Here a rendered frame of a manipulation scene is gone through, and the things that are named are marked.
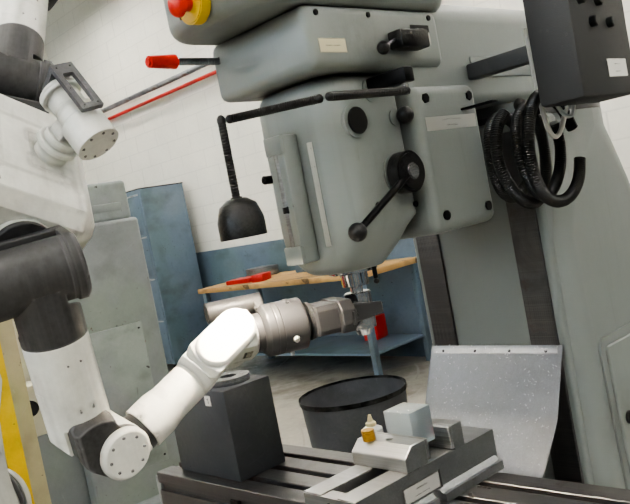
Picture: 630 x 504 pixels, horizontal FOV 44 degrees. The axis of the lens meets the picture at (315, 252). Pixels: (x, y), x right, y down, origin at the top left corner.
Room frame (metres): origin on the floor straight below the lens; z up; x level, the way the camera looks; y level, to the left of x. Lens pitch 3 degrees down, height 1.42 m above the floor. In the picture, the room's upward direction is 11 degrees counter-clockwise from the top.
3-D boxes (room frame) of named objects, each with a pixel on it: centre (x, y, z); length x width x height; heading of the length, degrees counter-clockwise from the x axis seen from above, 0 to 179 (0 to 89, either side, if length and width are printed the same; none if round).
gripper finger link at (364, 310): (1.33, -0.07, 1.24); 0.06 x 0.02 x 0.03; 108
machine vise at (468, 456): (1.29, -0.08, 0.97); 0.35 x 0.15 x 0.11; 131
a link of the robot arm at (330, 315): (1.33, 0.03, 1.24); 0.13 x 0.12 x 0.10; 18
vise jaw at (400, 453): (1.27, -0.06, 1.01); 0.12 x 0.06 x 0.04; 41
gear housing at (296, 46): (1.38, -0.09, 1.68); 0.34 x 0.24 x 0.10; 133
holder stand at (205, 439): (1.65, 0.26, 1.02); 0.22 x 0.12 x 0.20; 42
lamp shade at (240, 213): (1.19, 0.10, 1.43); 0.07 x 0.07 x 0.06
